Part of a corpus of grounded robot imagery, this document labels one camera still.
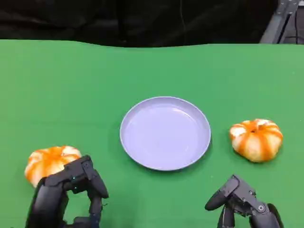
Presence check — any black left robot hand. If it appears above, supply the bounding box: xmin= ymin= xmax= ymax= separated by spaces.
xmin=25 ymin=155 xmax=110 ymax=228

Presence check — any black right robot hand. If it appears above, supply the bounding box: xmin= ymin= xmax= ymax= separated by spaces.
xmin=204 ymin=174 xmax=285 ymax=228

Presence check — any orange and white bread roll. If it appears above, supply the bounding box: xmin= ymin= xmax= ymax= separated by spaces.
xmin=24 ymin=145 xmax=83 ymax=188
xmin=229 ymin=118 xmax=284 ymax=163

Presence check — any lilac plate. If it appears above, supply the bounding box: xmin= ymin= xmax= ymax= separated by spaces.
xmin=120 ymin=96 xmax=211 ymax=171

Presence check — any green table cloth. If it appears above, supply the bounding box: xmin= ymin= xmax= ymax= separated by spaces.
xmin=0 ymin=39 xmax=304 ymax=228

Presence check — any black backdrop curtain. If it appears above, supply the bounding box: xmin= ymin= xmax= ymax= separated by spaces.
xmin=0 ymin=0 xmax=278 ymax=48

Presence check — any grey metal frame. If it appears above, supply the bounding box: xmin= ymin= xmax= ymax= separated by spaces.
xmin=258 ymin=0 xmax=304 ymax=45

